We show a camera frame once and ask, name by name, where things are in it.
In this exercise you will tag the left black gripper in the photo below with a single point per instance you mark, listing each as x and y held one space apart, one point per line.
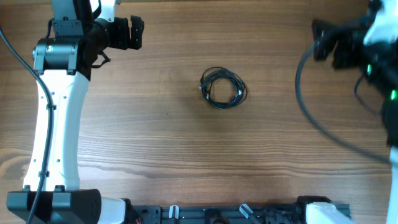
122 41

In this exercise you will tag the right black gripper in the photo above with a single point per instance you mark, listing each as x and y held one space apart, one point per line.
337 43

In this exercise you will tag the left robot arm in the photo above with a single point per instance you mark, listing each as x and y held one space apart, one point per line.
78 33

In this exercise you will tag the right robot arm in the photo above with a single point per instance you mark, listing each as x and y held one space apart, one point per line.
379 67

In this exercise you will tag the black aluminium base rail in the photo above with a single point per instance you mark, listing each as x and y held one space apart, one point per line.
278 213

